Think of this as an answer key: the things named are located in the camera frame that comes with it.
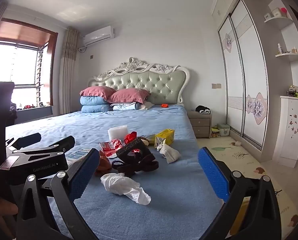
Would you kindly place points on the black cloth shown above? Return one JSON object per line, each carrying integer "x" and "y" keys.
{"x": 202, "y": 109}

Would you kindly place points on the white cloth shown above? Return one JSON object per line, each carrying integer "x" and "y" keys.
{"x": 147, "y": 105}

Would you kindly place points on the white curved wall shelf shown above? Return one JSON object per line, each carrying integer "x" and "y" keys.
{"x": 290, "y": 56}
{"x": 279, "y": 20}

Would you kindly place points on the light blue patterned blanket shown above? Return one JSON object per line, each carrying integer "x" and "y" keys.
{"x": 125, "y": 106}

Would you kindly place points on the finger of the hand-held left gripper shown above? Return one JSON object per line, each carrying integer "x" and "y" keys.
{"x": 66, "y": 142}
{"x": 29, "y": 140}

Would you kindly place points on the printed play mat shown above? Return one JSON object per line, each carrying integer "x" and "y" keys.
{"x": 239, "y": 157}

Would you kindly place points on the red snack wrapper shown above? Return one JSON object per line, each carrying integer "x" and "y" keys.
{"x": 110, "y": 147}

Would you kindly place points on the white sliding door wardrobe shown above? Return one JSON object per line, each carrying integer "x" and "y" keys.
{"x": 246, "y": 67}

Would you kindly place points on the yellow milk carton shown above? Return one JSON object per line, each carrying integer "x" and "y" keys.
{"x": 167, "y": 136}

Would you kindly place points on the small white floor toy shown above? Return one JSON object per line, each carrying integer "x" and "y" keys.
{"x": 236, "y": 143}

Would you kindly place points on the white cabinet with stickers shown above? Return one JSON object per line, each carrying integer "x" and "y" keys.
{"x": 290, "y": 130}

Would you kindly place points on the white crumpled tissue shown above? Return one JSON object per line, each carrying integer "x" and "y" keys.
{"x": 124, "y": 185}

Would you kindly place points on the small orange object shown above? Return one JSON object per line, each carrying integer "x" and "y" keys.
{"x": 165, "y": 105}

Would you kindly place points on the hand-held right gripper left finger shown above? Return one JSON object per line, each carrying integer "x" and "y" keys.
{"x": 85, "y": 175}

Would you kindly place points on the white plastic clip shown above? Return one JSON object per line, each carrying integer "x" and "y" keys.
{"x": 160, "y": 146}

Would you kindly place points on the beige curtain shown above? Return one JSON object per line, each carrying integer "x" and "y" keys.
{"x": 69, "y": 67}

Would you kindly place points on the pink container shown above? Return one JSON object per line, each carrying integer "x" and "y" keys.
{"x": 284, "y": 12}

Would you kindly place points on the wooden framed window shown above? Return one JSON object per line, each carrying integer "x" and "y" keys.
{"x": 21, "y": 62}

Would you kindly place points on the blue bed sheet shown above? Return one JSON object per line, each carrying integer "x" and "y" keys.
{"x": 151, "y": 120}

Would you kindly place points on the white air conditioner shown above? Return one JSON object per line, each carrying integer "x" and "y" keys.
{"x": 99, "y": 36}

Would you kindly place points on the person's left hand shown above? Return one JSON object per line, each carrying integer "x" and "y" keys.
{"x": 1, "y": 205}

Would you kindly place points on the grey nightstand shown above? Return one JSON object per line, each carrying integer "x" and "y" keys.
{"x": 200, "y": 125}

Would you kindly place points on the bed with green tufted headboard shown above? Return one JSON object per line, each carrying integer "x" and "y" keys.
{"x": 144, "y": 85}

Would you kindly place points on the black foam sponge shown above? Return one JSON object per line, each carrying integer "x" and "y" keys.
{"x": 131, "y": 146}

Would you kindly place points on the pink pillow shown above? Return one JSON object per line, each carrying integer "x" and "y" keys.
{"x": 96, "y": 92}
{"x": 129, "y": 95}

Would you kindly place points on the blue white paper leaflet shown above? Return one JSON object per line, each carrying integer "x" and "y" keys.
{"x": 75, "y": 156}

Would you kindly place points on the small white bottle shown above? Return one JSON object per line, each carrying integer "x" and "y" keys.
{"x": 279, "y": 48}

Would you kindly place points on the green storage box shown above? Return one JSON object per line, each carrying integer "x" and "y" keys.
{"x": 224, "y": 130}

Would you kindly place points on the brown thread spool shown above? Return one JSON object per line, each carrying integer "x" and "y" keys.
{"x": 145, "y": 142}

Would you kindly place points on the pile of toys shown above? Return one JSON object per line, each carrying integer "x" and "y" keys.
{"x": 297, "y": 91}

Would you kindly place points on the white face mask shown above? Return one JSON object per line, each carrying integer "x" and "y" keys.
{"x": 171, "y": 153}

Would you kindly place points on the white foam block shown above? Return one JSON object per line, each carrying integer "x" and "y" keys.
{"x": 117, "y": 132}

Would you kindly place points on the wall socket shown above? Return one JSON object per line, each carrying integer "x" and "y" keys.
{"x": 216, "y": 86}

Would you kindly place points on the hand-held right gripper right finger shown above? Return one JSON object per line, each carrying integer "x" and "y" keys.
{"x": 212, "y": 175}

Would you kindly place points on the light blue knitted cloth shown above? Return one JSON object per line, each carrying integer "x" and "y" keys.
{"x": 149, "y": 137}

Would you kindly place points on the red cloth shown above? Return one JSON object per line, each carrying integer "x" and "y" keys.
{"x": 130, "y": 137}

